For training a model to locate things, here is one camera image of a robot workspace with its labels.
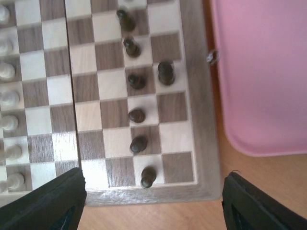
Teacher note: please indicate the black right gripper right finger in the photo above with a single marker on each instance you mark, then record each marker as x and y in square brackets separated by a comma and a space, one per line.
[246, 207]

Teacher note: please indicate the white chess piece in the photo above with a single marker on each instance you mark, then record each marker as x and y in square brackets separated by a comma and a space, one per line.
[7, 72]
[13, 152]
[9, 98]
[15, 181]
[9, 123]

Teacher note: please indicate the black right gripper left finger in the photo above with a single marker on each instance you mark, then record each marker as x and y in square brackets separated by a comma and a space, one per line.
[57, 205]

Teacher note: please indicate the wooden chessboard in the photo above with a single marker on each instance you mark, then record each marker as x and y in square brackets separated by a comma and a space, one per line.
[71, 71]

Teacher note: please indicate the dark chess piece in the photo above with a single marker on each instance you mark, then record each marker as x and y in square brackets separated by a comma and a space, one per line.
[166, 72]
[137, 115]
[138, 144]
[133, 49]
[126, 21]
[148, 176]
[136, 81]

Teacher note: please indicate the pink tray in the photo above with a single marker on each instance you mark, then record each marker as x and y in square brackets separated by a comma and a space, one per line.
[262, 66]

